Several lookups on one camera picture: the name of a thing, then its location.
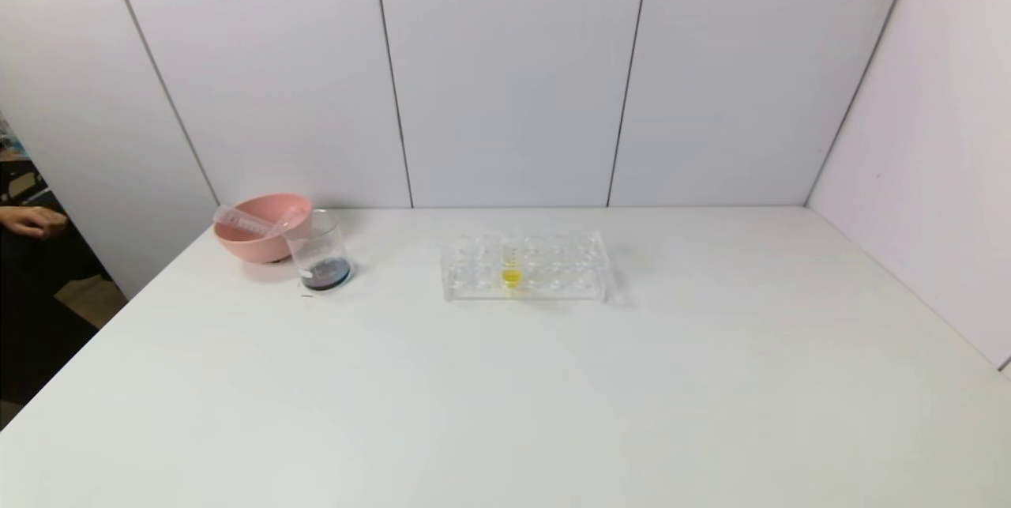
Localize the bare person hand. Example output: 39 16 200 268
0 205 72 239

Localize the test tube with blue pigment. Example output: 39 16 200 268
212 205 274 239

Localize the test tube with yellow pigment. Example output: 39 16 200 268
500 239 524 290

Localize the clear acrylic test tube rack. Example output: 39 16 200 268
440 228 611 306

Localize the seated person in black clothing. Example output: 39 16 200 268
0 220 113 335

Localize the pink plastic bowl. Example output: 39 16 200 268
212 193 314 264

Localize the clear glass beaker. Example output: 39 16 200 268
284 209 353 292

